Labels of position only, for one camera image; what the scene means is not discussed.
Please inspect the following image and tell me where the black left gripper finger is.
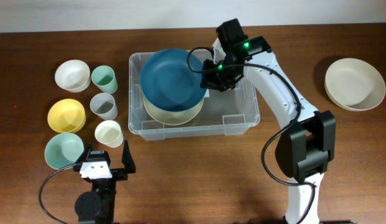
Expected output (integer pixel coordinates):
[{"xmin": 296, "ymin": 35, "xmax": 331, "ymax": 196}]
[
  {"xmin": 121, "ymin": 139, "xmax": 136, "ymax": 173},
  {"xmin": 77, "ymin": 144, "xmax": 92, "ymax": 163}
]

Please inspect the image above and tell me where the dark blue large bowl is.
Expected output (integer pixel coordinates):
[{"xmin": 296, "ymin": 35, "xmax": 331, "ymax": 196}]
[{"xmin": 140, "ymin": 49, "xmax": 207, "ymax": 111}]

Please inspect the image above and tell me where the beige large bowl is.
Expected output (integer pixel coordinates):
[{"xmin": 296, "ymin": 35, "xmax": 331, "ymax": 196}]
[
  {"xmin": 324, "ymin": 58, "xmax": 386, "ymax": 111},
  {"xmin": 143, "ymin": 97, "xmax": 204, "ymax": 126}
]

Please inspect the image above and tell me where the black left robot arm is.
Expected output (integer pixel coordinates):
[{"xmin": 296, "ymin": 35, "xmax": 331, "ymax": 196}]
[{"xmin": 73, "ymin": 140, "xmax": 136, "ymax": 223}]

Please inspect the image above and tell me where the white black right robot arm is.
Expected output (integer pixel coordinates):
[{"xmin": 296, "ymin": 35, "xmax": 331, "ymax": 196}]
[{"xmin": 199, "ymin": 19, "xmax": 336, "ymax": 223}]

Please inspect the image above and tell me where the mint green small bowl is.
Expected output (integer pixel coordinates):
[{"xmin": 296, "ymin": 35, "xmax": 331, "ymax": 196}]
[{"xmin": 44, "ymin": 133, "xmax": 84, "ymax": 170}]

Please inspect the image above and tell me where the cream white cup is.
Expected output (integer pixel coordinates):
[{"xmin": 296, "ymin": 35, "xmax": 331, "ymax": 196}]
[{"xmin": 95, "ymin": 120, "xmax": 124, "ymax": 148}]

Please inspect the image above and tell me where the clear plastic storage bin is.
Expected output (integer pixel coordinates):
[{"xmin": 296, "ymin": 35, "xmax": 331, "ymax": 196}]
[{"xmin": 128, "ymin": 52, "xmax": 260, "ymax": 141}]

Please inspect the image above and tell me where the yellow small bowl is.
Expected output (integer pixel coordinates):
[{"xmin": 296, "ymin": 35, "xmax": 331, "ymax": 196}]
[{"xmin": 47, "ymin": 98, "xmax": 87, "ymax": 133}]

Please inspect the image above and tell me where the grey cup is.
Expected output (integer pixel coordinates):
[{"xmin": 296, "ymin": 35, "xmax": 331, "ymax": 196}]
[{"xmin": 90, "ymin": 93, "xmax": 118, "ymax": 120}]

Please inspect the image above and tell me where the mint green cup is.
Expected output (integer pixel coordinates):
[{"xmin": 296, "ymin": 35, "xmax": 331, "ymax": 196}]
[{"xmin": 91, "ymin": 65, "xmax": 118, "ymax": 94}]

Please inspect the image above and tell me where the white small bowl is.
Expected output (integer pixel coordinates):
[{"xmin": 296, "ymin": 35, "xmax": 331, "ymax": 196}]
[{"xmin": 55, "ymin": 60, "xmax": 91, "ymax": 93}]

